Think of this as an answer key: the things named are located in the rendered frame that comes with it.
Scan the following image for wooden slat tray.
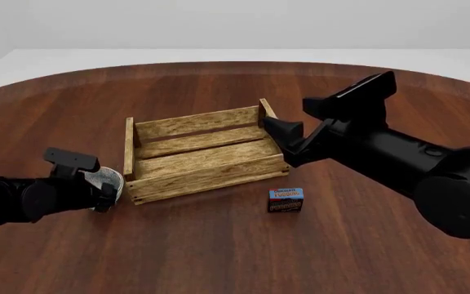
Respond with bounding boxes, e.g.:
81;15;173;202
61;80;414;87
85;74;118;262
123;98;291;206

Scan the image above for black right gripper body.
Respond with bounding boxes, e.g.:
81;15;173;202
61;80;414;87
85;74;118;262
282;118;335;169

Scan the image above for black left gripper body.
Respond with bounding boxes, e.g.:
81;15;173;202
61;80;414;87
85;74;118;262
93;181;119;214

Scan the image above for flat black plate on stalk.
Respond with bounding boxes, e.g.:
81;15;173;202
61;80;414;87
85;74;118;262
302;70;397;131
43;147;101;179

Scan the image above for chocolate pudding box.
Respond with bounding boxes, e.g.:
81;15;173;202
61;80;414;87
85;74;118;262
267;187;305;214

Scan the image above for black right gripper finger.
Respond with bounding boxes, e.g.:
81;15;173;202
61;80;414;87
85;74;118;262
262;115;305;149

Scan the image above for grey patterned bowl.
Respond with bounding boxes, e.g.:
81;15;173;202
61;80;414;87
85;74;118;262
80;166;126;212

